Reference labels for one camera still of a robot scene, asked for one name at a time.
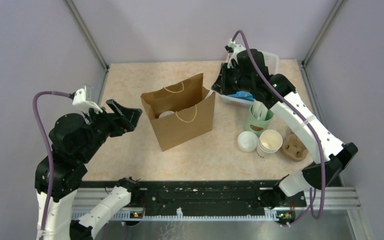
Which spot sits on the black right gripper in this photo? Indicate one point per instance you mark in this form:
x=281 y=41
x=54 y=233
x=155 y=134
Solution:
x=221 y=84

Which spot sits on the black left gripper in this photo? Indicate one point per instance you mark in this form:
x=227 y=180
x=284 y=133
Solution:
x=123 y=119

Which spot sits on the brown paper bag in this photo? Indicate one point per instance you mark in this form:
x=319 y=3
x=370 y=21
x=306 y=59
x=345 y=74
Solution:
x=194 y=107

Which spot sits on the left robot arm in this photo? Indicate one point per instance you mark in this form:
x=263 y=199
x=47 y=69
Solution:
x=58 y=177

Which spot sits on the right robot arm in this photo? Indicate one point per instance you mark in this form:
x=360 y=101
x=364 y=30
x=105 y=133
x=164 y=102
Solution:
x=330 y=155

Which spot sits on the blue snack packet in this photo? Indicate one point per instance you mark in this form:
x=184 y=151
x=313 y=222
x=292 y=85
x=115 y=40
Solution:
x=243 y=95

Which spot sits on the white plastic basket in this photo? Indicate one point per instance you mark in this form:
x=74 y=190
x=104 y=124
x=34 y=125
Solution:
x=272 y=63

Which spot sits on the green straw holder cup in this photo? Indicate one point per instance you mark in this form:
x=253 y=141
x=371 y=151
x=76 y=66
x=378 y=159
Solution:
x=258 y=126

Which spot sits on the stack of white lids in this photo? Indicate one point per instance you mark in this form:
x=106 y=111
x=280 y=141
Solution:
x=247 y=141

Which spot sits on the stack of paper cups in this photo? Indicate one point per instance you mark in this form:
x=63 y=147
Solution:
x=269 y=142

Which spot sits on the brown cardboard cup carrier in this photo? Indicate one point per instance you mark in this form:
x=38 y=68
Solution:
x=293 y=148

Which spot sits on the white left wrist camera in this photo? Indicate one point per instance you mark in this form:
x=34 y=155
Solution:
x=82 y=101

